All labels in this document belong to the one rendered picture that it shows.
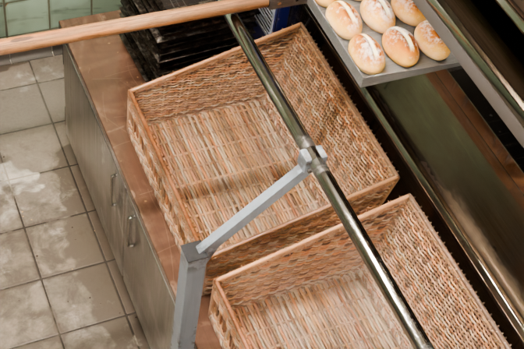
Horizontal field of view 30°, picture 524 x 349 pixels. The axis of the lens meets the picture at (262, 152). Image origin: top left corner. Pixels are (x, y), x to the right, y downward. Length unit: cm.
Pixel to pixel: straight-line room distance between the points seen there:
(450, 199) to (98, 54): 116
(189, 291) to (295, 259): 32
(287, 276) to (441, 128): 49
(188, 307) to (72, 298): 97
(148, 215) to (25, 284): 70
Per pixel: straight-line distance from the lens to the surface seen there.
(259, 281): 223
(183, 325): 211
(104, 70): 276
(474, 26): 180
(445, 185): 212
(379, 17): 205
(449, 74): 204
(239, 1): 204
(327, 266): 231
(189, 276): 195
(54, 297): 299
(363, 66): 196
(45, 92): 352
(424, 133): 217
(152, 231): 240
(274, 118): 267
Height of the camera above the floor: 252
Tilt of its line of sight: 48 degrees down
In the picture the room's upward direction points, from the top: 11 degrees clockwise
